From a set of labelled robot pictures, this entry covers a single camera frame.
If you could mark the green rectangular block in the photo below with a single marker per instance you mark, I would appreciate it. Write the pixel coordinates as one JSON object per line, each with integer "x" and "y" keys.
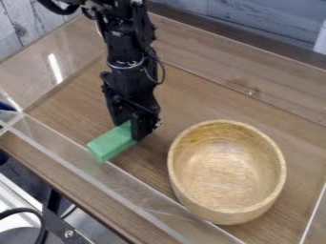
{"x": 112, "y": 143}

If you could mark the clear acrylic front barrier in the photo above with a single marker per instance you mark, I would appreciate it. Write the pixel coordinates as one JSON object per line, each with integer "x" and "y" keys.
{"x": 144, "y": 215}

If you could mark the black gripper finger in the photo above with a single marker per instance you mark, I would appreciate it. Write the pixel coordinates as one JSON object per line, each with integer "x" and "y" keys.
{"x": 116, "y": 105}
{"x": 143, "y": 124}

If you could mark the brown wooden bowl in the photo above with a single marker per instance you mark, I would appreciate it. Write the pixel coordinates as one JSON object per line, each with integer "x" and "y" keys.
{"x": 227, "y": 171}

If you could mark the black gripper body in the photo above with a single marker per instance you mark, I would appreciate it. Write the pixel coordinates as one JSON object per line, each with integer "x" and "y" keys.
{"x": 135, "y": 81}

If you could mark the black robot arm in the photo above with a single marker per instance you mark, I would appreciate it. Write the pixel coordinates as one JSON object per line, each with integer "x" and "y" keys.
{"x": 124, "y": 27}

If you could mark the black table leg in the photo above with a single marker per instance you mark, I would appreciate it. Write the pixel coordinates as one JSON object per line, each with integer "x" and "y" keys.
{"x": 53, "y": 202}

